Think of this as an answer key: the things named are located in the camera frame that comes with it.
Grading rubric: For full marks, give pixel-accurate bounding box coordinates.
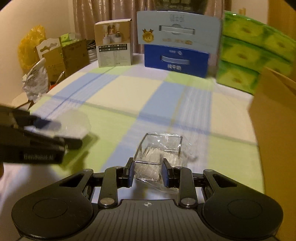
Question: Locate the clear plastic lid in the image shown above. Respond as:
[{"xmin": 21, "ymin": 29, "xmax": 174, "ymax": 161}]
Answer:
[{"xmin": 25, "ymin": 109, "xmax": 91, "ymax": 139}]

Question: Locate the clear plastic box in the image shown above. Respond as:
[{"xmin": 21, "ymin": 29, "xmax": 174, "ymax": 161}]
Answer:
[{"xmin": 133, "ymin": 133, "xmax": 198, "ymax": 194}]

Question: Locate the crumpled white paper bag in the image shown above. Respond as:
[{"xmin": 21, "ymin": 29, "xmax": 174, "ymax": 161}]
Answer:
[{"xmin": 22, "ymin": 58, "xmax": 49, "ymax": 102}]

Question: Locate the yellow plastic bag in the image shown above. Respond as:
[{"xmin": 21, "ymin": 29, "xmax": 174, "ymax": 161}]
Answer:
[{"xmin": 18, "ymin": 25, "xmax": 47, "ymax": 74}]

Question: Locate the checked tablecloth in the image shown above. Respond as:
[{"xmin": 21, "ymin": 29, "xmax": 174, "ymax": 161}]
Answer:
[{"xmin": 0, "ymin": 53, "xmax": 265, "ymax": 209}]

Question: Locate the brown cardboard boxes pile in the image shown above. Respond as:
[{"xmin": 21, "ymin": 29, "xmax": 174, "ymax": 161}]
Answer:
[{"xmin": 36, "ymin": 33, "xmax": 90, "ymax": 82}]

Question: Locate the brown cardboard box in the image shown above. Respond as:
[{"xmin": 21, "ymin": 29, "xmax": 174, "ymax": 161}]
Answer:
[{"xmin": 248, "ymin": 68, "xmax": 295, "ymax": 240}]

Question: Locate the white beige product box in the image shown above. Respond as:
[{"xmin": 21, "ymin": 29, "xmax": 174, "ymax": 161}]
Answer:
[{"xmin": 94, "ymin": 19, "xmax": 133, "ymax": 67}]

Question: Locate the beige curtain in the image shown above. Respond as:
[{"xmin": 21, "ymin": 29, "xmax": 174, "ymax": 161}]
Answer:
[{"xmin": 71, "ymin": 1, "xmax": 224, "ymax": 53}]

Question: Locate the blue milk carton box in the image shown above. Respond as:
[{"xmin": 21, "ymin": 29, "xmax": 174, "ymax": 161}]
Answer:
[{"xmin": 137, "ymin": 11, "xmax": 221, "ymax": 78}]

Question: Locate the green tissue pack stack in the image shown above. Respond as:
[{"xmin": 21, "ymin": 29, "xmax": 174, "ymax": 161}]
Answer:
[{"xmin": 216, "ymin": 11, "xmax": 295, "ymax": 94}]

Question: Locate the dark gift box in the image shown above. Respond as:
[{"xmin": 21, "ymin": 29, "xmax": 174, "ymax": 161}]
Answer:
[{"xmin": 154, "ymin": 0, "xmax": 208, "ymax": 15}]

